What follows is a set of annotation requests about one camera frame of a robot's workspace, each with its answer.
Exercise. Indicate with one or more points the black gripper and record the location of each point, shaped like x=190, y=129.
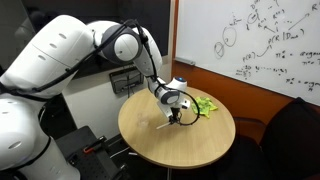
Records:
x=174, y=112

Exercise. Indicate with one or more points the white pen with blue grip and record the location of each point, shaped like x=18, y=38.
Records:
x=162, y=126

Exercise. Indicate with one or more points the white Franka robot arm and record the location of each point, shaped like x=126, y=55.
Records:
x=50, y=50

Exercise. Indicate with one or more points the clear plastic cup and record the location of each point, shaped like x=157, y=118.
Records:
x=143, y=120

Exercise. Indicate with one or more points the green crumpled cloth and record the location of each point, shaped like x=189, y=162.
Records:
x=204, y=106

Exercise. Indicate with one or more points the grey whiteboard ledge piece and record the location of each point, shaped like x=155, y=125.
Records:
x=185, y=61

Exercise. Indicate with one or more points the whiteboard with writing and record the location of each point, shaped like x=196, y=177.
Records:
x=233, y=33

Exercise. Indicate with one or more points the black office chair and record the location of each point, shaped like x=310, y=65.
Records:
x=290, y=143

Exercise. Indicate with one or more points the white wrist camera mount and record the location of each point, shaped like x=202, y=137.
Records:
x=185, y=104

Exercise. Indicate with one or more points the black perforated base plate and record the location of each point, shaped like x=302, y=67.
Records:
x=90, y=160

